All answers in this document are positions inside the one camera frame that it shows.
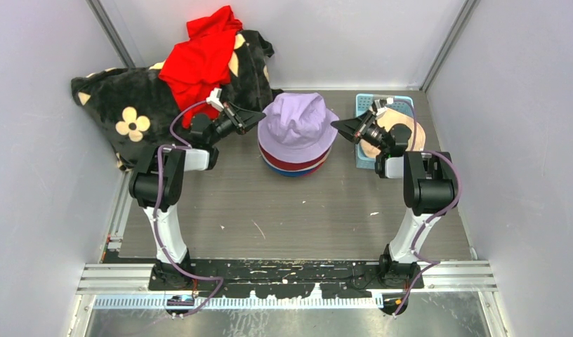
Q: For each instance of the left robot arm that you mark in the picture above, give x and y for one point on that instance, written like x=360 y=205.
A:
x=156 y=181

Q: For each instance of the aluminium rail frame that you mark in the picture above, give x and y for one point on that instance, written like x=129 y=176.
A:
x=124 y=287

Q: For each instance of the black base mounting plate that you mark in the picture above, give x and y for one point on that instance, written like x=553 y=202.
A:
x=286 y=278

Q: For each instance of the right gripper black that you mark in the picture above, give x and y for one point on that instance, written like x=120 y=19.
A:
x=349 y=128

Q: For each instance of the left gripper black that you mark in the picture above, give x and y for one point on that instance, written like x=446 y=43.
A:
x=240 y=119

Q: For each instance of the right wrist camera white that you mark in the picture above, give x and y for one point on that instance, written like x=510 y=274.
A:
x=380 y=106

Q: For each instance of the dark red hat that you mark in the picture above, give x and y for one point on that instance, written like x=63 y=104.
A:
x=291 y=166

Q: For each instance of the light blue plastic basket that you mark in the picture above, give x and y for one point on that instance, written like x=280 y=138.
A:
x=363 y=101

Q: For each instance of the blue bucket hat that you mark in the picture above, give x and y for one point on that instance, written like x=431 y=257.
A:
x=294 y=174

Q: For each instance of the black floral plush blanket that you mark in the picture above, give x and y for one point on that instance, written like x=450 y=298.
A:
x=136 y=110

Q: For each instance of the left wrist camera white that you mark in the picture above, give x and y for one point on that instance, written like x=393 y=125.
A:
x=214 y=99

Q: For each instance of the red cloth on blanket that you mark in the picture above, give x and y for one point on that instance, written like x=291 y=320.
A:
x=197 y=66

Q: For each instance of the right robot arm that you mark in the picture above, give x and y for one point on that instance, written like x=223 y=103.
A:
x=431 y=186

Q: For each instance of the lilac bucket hat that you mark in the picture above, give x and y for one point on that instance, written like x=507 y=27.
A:
x=297 y=127

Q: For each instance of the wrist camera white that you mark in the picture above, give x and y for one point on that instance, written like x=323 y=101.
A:
x=214 y=99
x=380 y=106

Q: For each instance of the beige bucket hat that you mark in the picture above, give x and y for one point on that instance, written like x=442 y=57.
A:
x=387 y=120

